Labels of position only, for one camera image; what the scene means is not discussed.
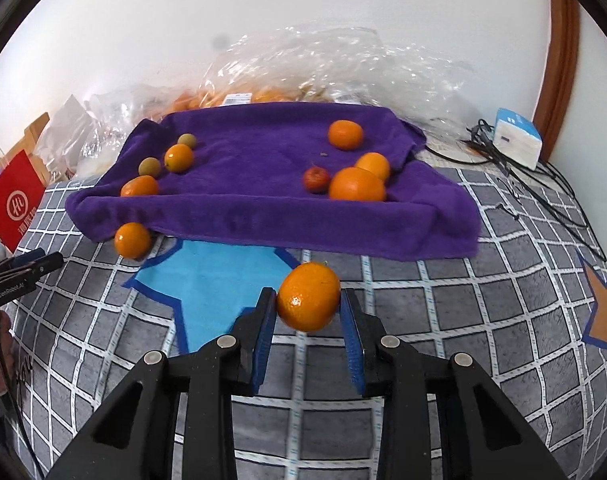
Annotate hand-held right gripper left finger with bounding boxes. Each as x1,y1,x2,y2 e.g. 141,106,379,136
46,287,278,480

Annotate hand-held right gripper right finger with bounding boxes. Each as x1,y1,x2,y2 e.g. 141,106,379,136
339,287,569,480

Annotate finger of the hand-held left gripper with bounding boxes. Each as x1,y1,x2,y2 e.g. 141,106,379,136
10,247,46,267
30,252,65,276

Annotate round tangerine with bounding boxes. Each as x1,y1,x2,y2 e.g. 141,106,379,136
164,144,194,174
328,120,364,151
354,152,391,182
114,222,152,260
276,262,342,333
120,175,159,198

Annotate large orange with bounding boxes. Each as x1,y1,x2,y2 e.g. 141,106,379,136
328,167,387,203

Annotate small red fruit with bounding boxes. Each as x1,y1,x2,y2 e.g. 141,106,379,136
303,167,330,194

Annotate red paper bag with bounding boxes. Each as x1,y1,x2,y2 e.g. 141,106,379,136
0,152,47,253

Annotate grey checked bed sheet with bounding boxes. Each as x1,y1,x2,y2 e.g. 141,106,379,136
3,160,607,480

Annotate purple towel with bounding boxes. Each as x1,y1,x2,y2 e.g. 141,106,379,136
64,101,481,262

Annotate crumpled clear plastic bags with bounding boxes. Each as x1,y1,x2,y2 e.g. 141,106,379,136
36,92,156,181

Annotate clear bag of oranges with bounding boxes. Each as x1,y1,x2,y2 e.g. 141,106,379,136
158,77,329,116

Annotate white and blue tissue pack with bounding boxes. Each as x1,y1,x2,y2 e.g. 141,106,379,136
493,107,543,171

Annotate large clear plastic bag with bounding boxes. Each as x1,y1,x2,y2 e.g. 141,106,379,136
203,22,477,133

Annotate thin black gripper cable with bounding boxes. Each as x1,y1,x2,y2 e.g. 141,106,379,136
0,280,46,478

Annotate tangled black cables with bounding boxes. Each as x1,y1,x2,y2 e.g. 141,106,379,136
423,119,607,263

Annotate brown wooden door frame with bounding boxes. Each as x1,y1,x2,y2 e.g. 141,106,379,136
533,0,581,163

